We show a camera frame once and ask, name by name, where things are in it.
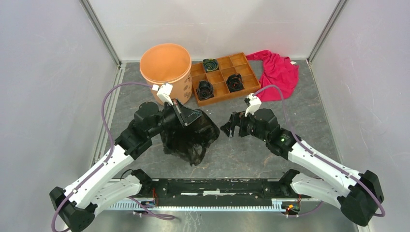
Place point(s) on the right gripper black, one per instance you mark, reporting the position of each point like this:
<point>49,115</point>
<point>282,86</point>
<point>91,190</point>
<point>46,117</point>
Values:
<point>236,117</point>

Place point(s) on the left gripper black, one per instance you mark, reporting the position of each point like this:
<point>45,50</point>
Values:
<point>187,115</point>

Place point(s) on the black trash bag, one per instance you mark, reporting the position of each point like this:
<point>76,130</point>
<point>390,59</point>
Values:
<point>190,143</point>

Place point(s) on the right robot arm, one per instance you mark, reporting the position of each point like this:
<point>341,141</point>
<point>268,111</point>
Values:
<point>320,160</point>

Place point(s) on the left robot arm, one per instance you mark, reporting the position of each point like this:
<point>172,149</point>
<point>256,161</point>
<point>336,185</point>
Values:
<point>105,169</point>

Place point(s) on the orange plastic trash bin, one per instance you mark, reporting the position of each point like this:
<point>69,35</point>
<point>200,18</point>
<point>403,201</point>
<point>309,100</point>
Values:
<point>168,63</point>

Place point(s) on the black rolled bag front left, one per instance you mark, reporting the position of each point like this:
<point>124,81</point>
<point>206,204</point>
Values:
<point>205,90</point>

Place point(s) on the black rolled bag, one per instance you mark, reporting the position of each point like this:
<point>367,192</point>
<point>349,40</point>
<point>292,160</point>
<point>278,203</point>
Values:
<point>235,82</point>
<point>205,90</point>

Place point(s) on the black rolled bag centre right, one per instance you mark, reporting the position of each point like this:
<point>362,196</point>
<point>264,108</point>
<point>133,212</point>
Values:
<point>235,82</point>

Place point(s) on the orange compartment tray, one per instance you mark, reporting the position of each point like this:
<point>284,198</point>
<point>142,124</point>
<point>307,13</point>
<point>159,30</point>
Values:
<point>236,63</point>

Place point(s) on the rolled bag with yellow-green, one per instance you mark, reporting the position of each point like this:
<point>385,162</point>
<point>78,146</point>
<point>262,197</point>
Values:
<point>210,65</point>

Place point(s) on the red cloth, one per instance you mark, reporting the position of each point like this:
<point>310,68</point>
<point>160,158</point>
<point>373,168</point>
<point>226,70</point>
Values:
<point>277,70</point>

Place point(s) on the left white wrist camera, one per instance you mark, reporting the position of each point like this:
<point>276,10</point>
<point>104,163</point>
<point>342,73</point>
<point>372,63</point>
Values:
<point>163,93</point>

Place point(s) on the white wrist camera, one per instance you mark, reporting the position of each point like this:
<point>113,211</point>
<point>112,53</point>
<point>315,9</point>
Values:
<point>163,93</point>
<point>253,103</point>

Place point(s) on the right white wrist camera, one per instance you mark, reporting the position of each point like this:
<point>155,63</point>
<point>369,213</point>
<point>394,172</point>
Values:
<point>253,103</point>

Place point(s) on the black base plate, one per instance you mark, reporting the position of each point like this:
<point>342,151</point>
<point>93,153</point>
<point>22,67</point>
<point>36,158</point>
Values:
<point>216,192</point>

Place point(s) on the aluminium rail frame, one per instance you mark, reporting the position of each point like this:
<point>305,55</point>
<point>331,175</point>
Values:
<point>151,203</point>

